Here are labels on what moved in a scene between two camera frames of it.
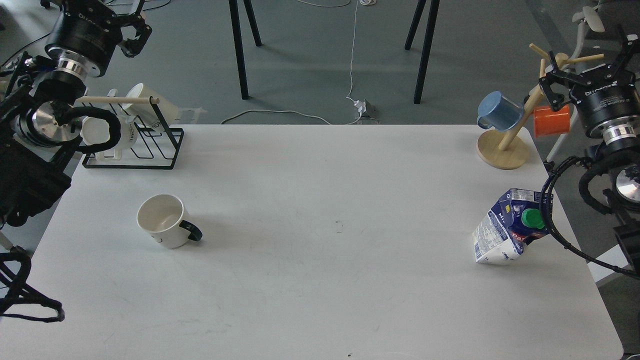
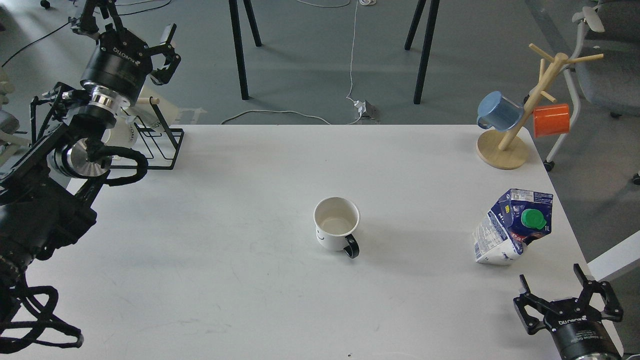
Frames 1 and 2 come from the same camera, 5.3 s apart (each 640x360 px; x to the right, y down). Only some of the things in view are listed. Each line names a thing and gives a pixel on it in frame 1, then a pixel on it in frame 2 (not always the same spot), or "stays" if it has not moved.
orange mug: [548, 122] stays
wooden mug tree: [506, 150] stays
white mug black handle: [163, 218] -> [336, 219]
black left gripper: [90, 31] -> [121, 63]
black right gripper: [608, 92] -> [578, 328]
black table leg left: [234, 12] stays
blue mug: [495, 111] stays
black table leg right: [434, 8] stays
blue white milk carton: [515, 219] stays
